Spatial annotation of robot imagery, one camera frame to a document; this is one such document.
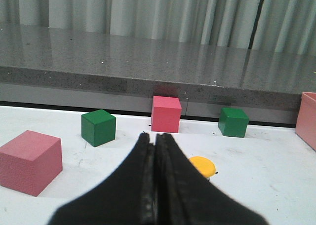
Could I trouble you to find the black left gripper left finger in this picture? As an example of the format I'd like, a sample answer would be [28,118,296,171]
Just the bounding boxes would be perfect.
[48,133,156,225]

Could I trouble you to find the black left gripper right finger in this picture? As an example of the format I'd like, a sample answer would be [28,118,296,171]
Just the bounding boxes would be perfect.
[155,134,267,225]

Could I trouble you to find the yellow push button switch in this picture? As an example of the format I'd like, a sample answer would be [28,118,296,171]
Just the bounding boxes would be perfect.
[189,156,217,181]

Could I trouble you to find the green wooden cube left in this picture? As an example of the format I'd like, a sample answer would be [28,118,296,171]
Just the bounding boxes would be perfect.
[81,110,117,147]

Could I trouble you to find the green wooden cube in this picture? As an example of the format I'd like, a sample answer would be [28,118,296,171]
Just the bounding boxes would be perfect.
[218,108,249,138]
[81,110,117,147]

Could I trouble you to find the pink wooden cube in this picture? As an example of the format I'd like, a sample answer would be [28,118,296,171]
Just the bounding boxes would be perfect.
[0,130,63,196]
[151,96,182,133]

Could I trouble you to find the pink wooden cube left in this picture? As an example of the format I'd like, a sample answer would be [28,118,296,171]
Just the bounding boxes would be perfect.
[0,130,63,196]

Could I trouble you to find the grey stone counter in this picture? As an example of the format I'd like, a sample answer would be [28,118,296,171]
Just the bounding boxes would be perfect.
[0,23,316,124]

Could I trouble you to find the pink plastic bin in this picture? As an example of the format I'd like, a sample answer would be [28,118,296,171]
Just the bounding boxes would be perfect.
[295,92,316,150]

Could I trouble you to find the grey pleated curtain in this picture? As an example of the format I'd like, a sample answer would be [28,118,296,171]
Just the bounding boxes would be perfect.
[0,0,316,56]

